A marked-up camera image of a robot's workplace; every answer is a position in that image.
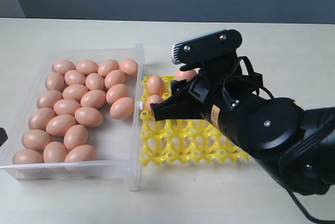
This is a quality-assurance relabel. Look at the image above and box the brown egg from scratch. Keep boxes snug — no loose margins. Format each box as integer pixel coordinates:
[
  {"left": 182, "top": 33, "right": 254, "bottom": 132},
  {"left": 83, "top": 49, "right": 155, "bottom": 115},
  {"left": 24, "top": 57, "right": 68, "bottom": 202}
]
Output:
[
  {"left": 85, "top": 73, "right": 104, "bottom": 91},
  {"left": 109, "top": 97, "right": 135, "bottom": 120},
  {"left": 53, "top": 99, "right": 81, "bottom": 116},
  {"left": 174, "top": 70, "right": 197, "bottom": 81},
  {"left": 21, "top": 129, "right": 51, "bottom": 151},
  {"left": 64, "top": 144, "right": 97, "bottom": 162},
  {"left": 74, "top": 107, "right": 104, "bottom": 128},
  {"left": 106, "top": 84, "right": 129, "bottom": 105},
  {"left": 119, "top": 59, "right": 138, "bottom": 76},
  {"left": 104, "top": 70, "right": 126, "bottom": 89},
  {"left": 37, "top": 90, "right": 62, "bottom": 109},
  {"left": 45, "top": 73, "right": 65, "bottom": 91},
  {"left": 147, "top": 75, "right": 165, "bottom": 96},
  {"left": 46, "top": 115, "right": 76, "bottom": 137},
  {"left": 43, "top": 141, "right": 68, "bottom": 163},
  {"left": 63, "top": 125, "right": 88, "bottom": 150},
  {"left": 97, "top": 59, "right": 119, "bottom": 77},
  {"left": 75, "top": 60, "right": 98, "bottom": 75},
  {"left": 52, "top": 60, "right": 75, "bottom": 75},
  {"left": 13, "top": 149, "right": 43, "bottom": 164},
  {"left": 146, "top": 94, "right": 164, "bottom": 113},
  {"left": 64, "top": 70, "right": 86, "bottom": 86},
  {"left": 80, "top": 89, "right": 106, "bottom": 109},
  {"left": 62, "top": 84, "right": 89, "bottom": 102},
  {"left": 28, "top": 108, "right": 55, "bottom": 130}
]

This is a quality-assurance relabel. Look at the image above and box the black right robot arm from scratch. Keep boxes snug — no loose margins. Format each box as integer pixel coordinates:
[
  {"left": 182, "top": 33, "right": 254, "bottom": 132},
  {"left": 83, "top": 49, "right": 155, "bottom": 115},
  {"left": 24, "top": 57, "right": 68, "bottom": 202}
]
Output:
[{"left": 151, "top": 63, "right": 334, "bottom": 195}]

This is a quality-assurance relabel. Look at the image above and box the black cable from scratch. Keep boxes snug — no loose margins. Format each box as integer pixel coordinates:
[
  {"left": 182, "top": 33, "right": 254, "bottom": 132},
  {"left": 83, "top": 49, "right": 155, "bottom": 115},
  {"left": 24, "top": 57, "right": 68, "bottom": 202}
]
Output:
[{"left": 235, "top": 55, "right": 335, "bottom": 224}]

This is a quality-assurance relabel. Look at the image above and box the clear plastic bin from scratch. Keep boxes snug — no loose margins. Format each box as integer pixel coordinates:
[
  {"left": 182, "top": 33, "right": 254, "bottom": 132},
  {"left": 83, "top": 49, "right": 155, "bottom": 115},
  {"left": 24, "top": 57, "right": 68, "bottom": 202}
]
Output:
[{"left": 1, "top": 44, "right": 145, "bottom": 191}]

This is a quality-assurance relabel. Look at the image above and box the yellow plastic egg tray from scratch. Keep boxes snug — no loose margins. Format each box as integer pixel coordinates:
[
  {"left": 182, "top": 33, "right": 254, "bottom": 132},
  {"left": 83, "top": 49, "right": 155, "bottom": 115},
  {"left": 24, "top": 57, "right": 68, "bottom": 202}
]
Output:
[{"left": 139, "top": 76, "right": 249, "bottom": 166}]

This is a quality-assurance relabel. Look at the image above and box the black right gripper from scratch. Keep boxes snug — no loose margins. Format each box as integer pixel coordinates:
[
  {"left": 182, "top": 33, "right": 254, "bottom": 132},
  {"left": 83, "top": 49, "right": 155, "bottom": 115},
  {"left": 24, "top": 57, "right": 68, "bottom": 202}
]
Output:
[{"left": 150, "top": 63, "right": 263, "bottom": 121}]

